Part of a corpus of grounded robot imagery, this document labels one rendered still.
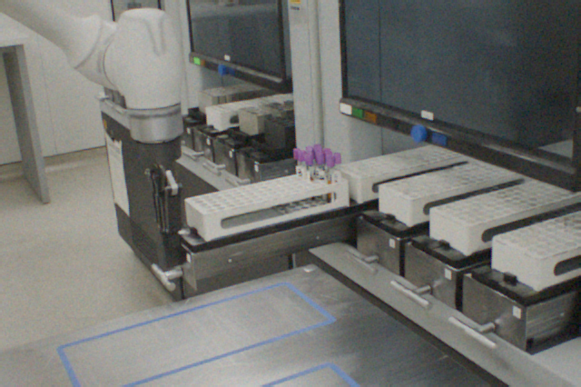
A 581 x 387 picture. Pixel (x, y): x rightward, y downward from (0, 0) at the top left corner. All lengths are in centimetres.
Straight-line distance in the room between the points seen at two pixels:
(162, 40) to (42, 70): 360
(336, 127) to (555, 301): 67
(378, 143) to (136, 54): 60
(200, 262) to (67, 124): 363
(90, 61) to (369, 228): 57
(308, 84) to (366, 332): 81
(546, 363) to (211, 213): 60
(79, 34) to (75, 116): 356
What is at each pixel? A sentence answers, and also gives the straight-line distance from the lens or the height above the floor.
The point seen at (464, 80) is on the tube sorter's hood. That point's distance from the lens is 123.
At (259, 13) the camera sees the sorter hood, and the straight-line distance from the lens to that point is 184.
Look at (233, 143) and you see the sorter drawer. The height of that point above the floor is 82.
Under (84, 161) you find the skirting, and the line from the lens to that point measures 497.
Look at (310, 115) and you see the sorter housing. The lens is 170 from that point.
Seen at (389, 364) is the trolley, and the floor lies 82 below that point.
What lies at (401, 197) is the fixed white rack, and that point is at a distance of 135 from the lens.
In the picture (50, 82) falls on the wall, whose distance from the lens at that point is 484.
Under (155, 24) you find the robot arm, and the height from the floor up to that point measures 119.
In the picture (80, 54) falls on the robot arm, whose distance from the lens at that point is 136.
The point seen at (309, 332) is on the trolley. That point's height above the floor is 82.
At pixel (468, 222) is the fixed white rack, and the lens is 125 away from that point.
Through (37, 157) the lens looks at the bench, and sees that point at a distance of 422.
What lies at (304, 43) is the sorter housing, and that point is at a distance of 168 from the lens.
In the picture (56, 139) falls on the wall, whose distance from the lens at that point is 491.
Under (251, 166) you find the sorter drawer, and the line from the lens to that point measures 183.
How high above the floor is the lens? 132
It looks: 20 degrees down
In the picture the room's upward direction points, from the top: 4 degrees counter-clockwise
